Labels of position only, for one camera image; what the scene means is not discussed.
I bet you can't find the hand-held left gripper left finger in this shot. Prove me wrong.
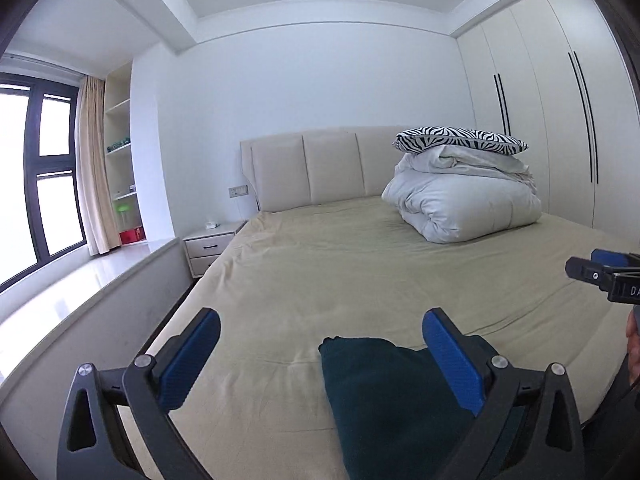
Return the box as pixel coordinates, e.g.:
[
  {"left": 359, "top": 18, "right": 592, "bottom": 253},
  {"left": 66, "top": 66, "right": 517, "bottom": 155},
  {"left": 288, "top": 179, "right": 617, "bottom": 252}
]
[{"left": 56, "top": 307, "right": 222, "bottom": 480}]

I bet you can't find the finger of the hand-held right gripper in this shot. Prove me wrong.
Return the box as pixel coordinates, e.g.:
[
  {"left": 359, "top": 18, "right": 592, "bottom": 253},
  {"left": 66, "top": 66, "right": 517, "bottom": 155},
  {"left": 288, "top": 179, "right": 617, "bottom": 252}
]
[
  {"left": 590, "top": 248, "right": 640, "bottom": 274},
  {"left": 565, "top": 257, "right": 616, "bottom": 292}
]

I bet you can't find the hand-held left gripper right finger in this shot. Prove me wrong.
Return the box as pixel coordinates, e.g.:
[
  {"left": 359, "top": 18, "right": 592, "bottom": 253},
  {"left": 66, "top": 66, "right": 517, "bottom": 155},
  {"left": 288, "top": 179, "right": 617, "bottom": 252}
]
[{"left": 421, "top": 307, "right": 586, "bottom": 480}]

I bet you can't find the teal knit sweater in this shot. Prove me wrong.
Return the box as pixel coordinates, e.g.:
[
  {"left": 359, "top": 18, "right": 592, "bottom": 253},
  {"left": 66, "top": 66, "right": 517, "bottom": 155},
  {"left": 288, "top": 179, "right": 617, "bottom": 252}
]
[{"left": 319, "top": 336, "right": 482, "bottom": 480}]

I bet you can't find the person's right hand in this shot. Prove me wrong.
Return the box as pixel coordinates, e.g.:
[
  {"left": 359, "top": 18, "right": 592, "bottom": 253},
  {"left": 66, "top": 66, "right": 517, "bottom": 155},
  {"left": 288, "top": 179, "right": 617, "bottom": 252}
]
[{"left": 625, "top": 306, "right": 640, "bottom": 379}]

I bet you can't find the white nightstand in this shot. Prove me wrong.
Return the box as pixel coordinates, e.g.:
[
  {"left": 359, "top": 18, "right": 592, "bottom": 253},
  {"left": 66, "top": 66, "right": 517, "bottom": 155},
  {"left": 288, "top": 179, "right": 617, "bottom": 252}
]
[{"left": 183, "top": 220, "right": 249, "bottom": 279}]

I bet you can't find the white window seat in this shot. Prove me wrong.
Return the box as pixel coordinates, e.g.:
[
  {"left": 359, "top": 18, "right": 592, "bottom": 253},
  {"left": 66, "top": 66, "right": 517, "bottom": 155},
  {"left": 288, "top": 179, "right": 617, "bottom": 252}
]
[{"left": 0, "top": 236, "right": 197, "bottom": 461}]

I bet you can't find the person's dark clothing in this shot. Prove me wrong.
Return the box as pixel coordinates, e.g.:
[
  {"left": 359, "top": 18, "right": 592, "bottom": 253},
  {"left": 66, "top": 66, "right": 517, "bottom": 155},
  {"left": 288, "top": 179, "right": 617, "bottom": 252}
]
[{"left": 581, "top": 354, "right": 640, "bottom": 480}]

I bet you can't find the white folded duvet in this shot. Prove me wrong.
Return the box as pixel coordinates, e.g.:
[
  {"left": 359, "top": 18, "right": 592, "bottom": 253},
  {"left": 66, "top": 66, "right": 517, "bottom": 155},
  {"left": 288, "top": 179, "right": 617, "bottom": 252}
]
[{"left": 381, "top": 144, "right": 544, "bottom": 245}]

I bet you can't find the bed with beige sheet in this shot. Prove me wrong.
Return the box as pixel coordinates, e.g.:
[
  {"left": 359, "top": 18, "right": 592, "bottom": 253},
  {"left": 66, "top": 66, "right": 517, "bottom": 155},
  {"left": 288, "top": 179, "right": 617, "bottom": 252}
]
[{"left": 119, "top": 194, "right": 640, "bottom": 480}]

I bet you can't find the cream wardrobe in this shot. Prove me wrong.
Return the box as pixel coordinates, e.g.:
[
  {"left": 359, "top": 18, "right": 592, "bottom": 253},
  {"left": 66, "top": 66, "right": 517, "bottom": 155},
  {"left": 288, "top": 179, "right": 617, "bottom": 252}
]
[{"left": 457, "top": 0, "right": 640, "bottom": 257}]

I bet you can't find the zebra print pillow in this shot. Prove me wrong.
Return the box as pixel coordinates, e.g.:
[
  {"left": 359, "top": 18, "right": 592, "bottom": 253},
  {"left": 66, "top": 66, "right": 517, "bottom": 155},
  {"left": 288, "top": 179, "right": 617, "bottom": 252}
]
[{"left": 393, "top": 126, "right": 530, "bottom": 156}]

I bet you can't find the beige curtain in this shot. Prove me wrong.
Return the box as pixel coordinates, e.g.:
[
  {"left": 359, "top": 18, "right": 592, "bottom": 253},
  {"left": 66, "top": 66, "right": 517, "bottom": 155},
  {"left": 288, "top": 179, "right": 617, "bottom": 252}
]
[{"left": 75, "top": 74, "right": 117, "bottom": 256}]

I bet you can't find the cream padded headboard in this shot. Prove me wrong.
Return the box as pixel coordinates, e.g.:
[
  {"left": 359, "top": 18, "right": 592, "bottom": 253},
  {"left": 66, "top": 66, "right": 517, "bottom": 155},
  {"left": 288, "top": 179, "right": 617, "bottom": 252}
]
[{"left": 240, "top": 125, "right": 427, "bottom": 214}]

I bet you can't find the black framed window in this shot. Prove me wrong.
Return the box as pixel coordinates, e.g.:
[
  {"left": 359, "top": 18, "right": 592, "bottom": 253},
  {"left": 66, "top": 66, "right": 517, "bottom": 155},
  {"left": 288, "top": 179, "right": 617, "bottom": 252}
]
[{"left": 0, "top": 56, "right": 89, "bottom": 292}]

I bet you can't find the cream open wall shelf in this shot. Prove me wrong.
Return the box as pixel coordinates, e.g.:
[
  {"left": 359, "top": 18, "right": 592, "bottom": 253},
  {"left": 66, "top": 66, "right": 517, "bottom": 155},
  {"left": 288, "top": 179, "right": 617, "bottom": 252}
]
[{"left": 103, "top": 62, "right": 147, "bottom": 249}]

